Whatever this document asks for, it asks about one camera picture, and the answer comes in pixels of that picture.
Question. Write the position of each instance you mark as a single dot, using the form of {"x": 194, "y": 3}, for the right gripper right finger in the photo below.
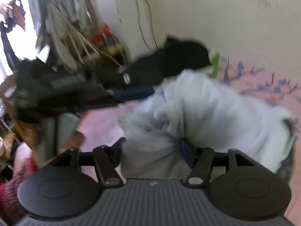
{"x": 202, "y": 160}

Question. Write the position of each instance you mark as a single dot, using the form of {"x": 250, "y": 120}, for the white t-shirt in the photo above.
{"x": 208, "y": 114}

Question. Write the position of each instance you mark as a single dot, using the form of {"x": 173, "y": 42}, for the black striped garment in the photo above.
{"x": 170, "y": 60}

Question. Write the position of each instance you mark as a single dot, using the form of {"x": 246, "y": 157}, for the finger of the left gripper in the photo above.
{"x": 133, "y": 94}

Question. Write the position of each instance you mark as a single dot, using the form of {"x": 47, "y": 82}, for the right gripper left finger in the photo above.
{"x": 105, "y": 159}

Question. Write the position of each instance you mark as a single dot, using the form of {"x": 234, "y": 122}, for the pink tree-print bedsheet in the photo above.
{"x": 242, "y": 196}

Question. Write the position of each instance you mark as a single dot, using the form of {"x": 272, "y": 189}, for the cluttered side shelf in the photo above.
{"x": 73, "y": 51}

